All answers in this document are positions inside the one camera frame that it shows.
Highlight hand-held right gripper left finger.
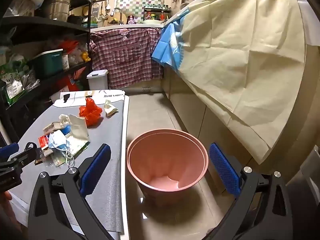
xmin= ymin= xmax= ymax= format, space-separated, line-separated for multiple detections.
xmin=28 ymin=144 xmax=118 ymax=240

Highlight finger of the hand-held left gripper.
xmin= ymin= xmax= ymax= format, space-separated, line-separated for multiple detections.
xmin=0 ymin=142 xmax=20 ymax=158
xmin=0 ymin=142 xmax=43 ymax=169

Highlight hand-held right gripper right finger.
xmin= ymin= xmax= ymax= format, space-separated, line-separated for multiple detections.
xmin=209 ymin=142 xmax=293 ymax=240

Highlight small dark packet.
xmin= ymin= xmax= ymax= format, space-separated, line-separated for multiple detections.
xmin=34 ymin=150 xmax=47 ymax=165

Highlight small red box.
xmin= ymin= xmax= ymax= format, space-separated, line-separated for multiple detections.
xmin=38 ymin=135 xmax=50 ymax=148

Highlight clear plastic wrapper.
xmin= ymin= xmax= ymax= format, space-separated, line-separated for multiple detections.
xmin=46 ymin=152 xmax=68 ymax=168

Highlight blue face mask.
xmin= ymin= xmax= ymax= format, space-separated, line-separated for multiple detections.
xmin=48 ymin=129 xmax=75 ymax=167

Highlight small cardboard box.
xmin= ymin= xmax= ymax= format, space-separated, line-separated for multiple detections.
xmin=42 ymin=122 xmax=62 ymax=133

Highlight cream paper bag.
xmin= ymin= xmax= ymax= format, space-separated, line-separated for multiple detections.
xmin=65 ymin=114 xmax=90 ymax=155

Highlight white tissue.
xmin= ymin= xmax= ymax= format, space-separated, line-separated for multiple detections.
xmin=59 ymin=114 xmax=72 ymax=128

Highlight pink plastic bucket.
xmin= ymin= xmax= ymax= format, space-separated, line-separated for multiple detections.
xmin=126 ymin=129 xmax=209 ymax=204

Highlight red plastic bag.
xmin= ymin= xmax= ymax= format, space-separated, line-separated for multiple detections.
xmin=79 ymin=97 xmax=103 ymax=127

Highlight cream paper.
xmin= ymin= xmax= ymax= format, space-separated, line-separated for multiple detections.
xmin=104 ymin=99 xmax=118 ymax=117

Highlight person's left hand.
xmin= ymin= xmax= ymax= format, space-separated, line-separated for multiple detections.
xmin=0 ymin=191 xmax=22 ymax=233

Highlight grey folding table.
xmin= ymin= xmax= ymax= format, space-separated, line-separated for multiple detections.
xmin=15 ymin=90 xmax=130 ymax=233

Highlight green snack packets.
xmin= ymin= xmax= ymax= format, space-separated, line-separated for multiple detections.
xmin=0 ymin=54 xmax=40 ymax=105

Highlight white printed sheet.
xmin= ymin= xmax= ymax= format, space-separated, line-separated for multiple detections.
xmin=54 ymin=89 xmax=129 ymax=107

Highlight orange printed bag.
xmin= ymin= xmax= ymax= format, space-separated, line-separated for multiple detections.
xmin=59 ymin=69 xmax=88 ymax=93

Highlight white lidded bin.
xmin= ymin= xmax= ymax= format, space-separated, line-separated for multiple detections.
xmin=87 ymin=70 xmax=109 ymax=90

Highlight green cooler box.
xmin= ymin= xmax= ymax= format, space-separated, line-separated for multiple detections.
xmin=29 ymin=49 xmax=64 ymax=78

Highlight white printed cup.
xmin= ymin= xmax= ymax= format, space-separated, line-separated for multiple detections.
xmin=62 ymin=51 xmax=70 ymax=71

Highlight cream cloth sheet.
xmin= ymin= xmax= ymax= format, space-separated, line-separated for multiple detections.
xmin=179 ymin=0 xmax=307 ymax=164

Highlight red bag on shelf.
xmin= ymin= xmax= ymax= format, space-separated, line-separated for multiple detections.
xmin=59 ymin=40 xmax=79 ymax=55

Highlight plaid shirt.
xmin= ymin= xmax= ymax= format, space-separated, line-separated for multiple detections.
xmin=89 ymin=27 xmax=164 ymax=88

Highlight black shelf rack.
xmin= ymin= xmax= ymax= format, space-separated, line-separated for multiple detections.
xmin=0 ymin=0 xmax=95 ymax=140

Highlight blue cloth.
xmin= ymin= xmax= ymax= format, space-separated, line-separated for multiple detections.
xmin=151 ymin=7 xmax=192 ymax=75

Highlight black pan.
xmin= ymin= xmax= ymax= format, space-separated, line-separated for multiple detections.
xmin=67 ymin=14 xmax=84 ymax=25

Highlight steel pot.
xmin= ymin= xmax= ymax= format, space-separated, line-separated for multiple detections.
xmin=42 ymin=0 xmax=73 ymax=22

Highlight metal faucet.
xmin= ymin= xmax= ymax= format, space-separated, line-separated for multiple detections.
xmin=111 ymin=8 xmax=123 ymax=25

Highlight hanging ladle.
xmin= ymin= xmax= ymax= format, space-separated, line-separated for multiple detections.
xmin=99 ymin=0 xmax=110 ymax=22

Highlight black spice rack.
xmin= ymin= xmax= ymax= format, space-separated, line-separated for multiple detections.
xmin=143 ymin=4 xmax=172 ymax=22

